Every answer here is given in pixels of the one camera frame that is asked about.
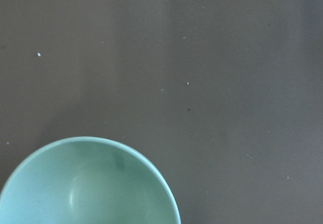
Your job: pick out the light green bowl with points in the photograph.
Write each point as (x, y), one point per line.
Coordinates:
(87, 180)

